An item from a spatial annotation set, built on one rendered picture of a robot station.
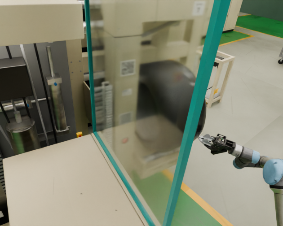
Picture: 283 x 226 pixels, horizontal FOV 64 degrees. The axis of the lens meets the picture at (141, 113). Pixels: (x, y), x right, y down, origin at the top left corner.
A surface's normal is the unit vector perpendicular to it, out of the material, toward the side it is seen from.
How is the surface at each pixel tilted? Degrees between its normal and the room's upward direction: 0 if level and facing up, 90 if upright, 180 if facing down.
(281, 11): 90
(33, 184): 0
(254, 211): 0
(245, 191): 0
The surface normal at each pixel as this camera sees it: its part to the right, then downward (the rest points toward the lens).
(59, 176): 0.07, -0.82
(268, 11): -0.76, 0.33
